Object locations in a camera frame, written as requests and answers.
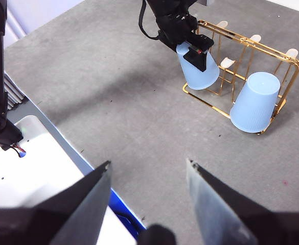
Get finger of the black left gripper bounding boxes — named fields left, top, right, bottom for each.
left=183, top=46, right=210, bottom=72

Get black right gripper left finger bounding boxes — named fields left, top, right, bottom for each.
left=0, top=160, right=113, bottom=245

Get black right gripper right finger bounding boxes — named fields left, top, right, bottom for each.
left=186, top=158, right=299, bottom=245

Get blue ribbed plastic cup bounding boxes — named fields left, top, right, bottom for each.
left=176, top=43, right=220, bottom=90
left=229, top=71, right=281, bottom=133

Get blue plastic strip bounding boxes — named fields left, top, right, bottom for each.
left=109, top=188, right=147, bottom=245

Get grey ribbed metal block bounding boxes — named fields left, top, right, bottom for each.
left=4, top=73, right=27, bottom=111

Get black camera cable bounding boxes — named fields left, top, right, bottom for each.
left=138, top=0, right=163, bottom=41

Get gold wire cup rack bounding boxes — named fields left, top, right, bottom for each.
left=182, top=19, right=299, bottom=135

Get red and blue wires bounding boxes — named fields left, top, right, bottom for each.
left=11, top=143, right=27, bottom=158

